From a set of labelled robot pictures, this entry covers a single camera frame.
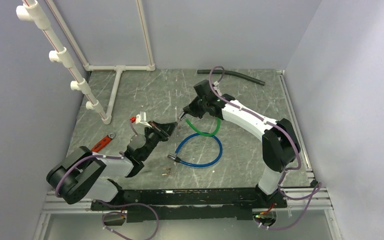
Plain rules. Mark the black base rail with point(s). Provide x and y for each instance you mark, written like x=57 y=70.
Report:
x=240 y=203

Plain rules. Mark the white PVC pipe frame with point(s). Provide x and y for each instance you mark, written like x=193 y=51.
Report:
x=31 y=11

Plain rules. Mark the blue cable lock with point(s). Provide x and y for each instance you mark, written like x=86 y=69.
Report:
x=210 y=154

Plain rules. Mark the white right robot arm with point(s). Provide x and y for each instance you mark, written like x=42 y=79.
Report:
x=280 y=146

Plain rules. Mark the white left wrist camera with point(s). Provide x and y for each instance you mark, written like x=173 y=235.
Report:
x=140 y=118

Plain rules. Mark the red handled adjustable wrench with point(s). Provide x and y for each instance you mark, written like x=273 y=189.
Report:
x=103 y=142

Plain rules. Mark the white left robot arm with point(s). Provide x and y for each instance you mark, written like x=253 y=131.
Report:
x=87 y=174

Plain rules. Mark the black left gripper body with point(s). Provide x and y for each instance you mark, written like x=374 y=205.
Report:
x=147 y=136

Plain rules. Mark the black foam tube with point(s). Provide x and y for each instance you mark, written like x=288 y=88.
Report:
x=240 y=75

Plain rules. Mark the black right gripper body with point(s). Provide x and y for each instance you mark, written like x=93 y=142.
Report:
x=197 y=107

